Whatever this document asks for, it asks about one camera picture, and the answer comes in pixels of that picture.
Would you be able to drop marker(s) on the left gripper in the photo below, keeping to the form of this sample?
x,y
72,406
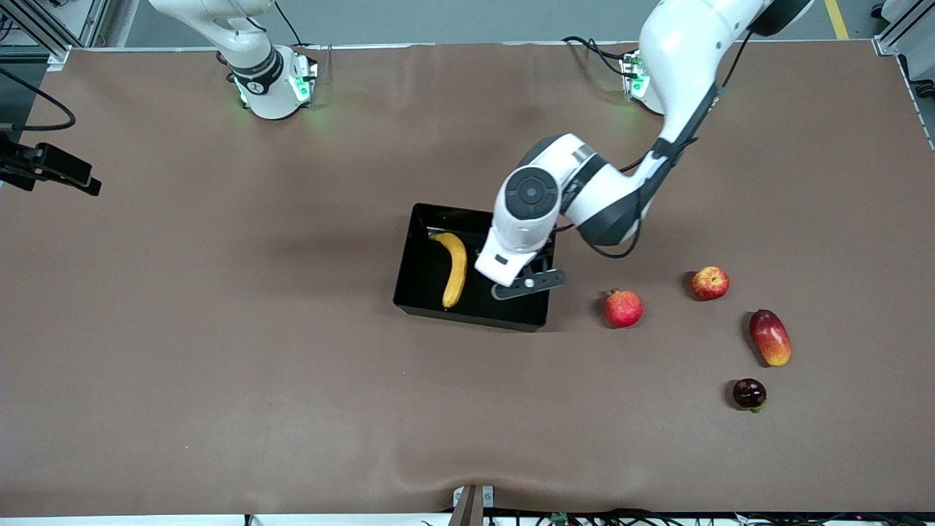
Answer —
x,y
539,264

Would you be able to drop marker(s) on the yellow banana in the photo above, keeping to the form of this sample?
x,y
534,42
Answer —
x,y
457,270

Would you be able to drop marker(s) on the red yellow apple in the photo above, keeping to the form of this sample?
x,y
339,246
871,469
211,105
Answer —
x,y
710,283

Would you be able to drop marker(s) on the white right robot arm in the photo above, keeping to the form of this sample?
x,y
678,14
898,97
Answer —
x,y
263,80

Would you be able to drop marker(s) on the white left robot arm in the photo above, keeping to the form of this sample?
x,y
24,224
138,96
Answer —
x,y
687,58

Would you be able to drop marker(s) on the red pomegranate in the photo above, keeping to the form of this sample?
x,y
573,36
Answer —
x,y
623,309

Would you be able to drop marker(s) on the black rectangular plastic tray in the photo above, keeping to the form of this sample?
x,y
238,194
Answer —
x,y
424,285

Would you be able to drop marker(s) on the brown table mat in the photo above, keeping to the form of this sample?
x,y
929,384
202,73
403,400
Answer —
x,y
219,329

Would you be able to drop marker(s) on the red yellow mango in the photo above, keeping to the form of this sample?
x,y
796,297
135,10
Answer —
x,y
771,337

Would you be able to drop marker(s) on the dark purple mangosteen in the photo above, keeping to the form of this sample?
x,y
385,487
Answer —
x,y
749,393

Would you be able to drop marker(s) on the aluminium frame profile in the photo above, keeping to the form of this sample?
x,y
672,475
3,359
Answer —
x,y
44,25
902,29

